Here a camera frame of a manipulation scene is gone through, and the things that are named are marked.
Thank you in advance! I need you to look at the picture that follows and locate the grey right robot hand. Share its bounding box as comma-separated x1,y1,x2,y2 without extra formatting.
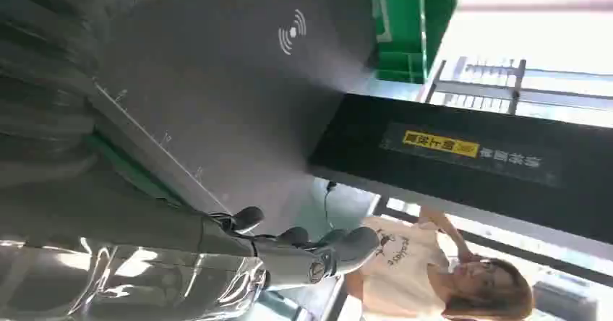
0,155,382,292

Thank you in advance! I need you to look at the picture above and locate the person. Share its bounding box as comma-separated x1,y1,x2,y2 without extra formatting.
343,205,536,321

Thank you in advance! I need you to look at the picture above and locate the black panel with yellow label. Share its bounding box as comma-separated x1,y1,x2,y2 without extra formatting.
306,93,613,246

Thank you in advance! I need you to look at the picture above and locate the grey box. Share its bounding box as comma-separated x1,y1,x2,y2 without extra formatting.
530,280,601,321

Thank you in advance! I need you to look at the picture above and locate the green strip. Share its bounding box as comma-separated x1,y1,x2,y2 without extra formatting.
85,133,185,207

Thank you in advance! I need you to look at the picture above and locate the green plastic crate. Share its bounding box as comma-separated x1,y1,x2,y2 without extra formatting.
365,0,459,85

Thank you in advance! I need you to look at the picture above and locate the ribbed grey right arm sleeve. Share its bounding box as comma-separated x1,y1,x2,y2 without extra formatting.
0,0,137,188

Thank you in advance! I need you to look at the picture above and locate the black cable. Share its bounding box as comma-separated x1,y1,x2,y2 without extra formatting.
322,180,338,230

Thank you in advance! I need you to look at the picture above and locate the grey metal rack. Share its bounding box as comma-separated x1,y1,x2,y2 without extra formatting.
425,57,613,116

